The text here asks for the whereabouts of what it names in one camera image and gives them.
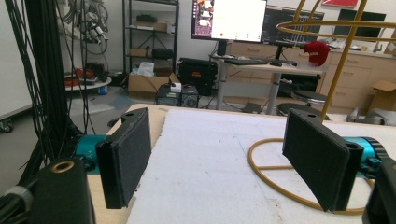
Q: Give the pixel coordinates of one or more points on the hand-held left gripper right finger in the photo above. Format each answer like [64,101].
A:
[317,155]

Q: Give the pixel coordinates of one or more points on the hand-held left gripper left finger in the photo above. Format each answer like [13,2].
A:
[124,161]

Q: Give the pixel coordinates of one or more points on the grey cloth bundle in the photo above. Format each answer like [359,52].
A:
[378,116]

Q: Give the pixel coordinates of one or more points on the white foam board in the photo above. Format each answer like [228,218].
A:
[202,161]

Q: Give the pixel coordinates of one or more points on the open cardboard box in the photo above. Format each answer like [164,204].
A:
[143,85]

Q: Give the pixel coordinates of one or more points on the black computer tower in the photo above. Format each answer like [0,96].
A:
[174,98]

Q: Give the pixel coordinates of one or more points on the round white table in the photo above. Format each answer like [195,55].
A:
[90,84]

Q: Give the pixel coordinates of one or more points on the wooden drawer cabinet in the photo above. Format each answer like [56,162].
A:
[358,77]

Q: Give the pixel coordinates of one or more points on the cardboard box with flap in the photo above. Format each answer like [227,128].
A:
[384,96]

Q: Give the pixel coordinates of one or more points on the wooden desk with grey legs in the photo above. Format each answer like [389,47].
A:
[274,69]

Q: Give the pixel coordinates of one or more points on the red cap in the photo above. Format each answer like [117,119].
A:
[317,53]

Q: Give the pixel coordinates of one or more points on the black equipment case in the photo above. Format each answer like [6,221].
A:
[196,74]

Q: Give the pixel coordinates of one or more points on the black keyboard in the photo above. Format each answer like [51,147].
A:
[244,62]

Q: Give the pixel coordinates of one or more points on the dark computer monitor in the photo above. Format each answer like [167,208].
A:
[280,26]

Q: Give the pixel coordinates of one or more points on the black metal shelf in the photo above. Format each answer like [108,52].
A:
[176,37]

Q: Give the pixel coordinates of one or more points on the small dark monitor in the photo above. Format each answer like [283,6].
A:
[370,23]

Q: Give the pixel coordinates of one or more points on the bright computer monitor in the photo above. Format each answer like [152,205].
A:
[239,18]

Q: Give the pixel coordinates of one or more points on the red wall picture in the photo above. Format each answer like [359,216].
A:
[341,3]

